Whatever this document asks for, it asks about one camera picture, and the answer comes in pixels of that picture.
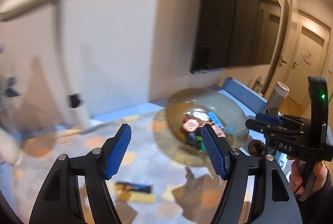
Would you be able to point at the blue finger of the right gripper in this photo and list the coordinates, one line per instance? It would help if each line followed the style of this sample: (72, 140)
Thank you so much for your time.
(257, 126)
(268, 119)

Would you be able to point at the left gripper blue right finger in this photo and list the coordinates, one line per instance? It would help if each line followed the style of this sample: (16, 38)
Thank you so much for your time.
(272, 198)

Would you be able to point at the black USB stick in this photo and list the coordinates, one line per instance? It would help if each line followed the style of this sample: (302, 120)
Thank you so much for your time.
(192, 140)

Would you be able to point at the yellow lighter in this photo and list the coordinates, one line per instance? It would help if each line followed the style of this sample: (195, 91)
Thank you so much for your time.
(135, 197)

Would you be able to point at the pink snack packet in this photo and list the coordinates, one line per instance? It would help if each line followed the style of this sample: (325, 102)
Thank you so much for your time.
(217, 130)

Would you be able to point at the person's right hand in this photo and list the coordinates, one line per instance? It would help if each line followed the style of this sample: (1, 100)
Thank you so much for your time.
(296, 180)

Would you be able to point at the blue lighter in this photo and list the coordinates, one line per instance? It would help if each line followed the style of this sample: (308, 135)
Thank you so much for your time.
(214, 118)

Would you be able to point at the patterned fan-motif tablecloth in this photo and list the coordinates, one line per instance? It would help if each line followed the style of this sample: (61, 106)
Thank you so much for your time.
(186, 187)

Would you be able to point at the pink oval utility knife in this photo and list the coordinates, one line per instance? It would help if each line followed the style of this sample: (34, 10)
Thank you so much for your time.
(190, 125)

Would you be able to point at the blue chair back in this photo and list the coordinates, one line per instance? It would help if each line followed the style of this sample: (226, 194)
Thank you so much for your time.
(245, 95)

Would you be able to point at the white ribbed ceramic vase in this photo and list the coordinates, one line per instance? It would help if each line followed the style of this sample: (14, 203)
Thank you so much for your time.
(9, 149)

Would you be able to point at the amber ribbed glass bowl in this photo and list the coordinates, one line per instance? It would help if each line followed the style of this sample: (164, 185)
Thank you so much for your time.
(188, 110)

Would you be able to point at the brown object beside table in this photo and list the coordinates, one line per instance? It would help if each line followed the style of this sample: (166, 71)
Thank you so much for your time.
(257, 148)

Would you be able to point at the black wall television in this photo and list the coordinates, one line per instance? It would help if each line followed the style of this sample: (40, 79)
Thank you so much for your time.
(235, 33)

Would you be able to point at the green translucent toy figure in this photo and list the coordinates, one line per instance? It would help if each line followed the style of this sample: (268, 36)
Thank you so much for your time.
(199, 143)

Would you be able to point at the silver thermos bottle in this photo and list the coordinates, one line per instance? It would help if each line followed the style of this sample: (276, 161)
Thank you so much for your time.
(277, 97)

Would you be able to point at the cream interior door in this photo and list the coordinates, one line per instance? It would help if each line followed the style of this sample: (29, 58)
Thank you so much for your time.
(304, 55)

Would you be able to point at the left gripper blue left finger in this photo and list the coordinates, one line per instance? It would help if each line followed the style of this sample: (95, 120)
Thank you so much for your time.
(59, 198)

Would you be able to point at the blue and white artificial flowers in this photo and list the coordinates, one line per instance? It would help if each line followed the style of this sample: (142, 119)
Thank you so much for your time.
(7, 87)

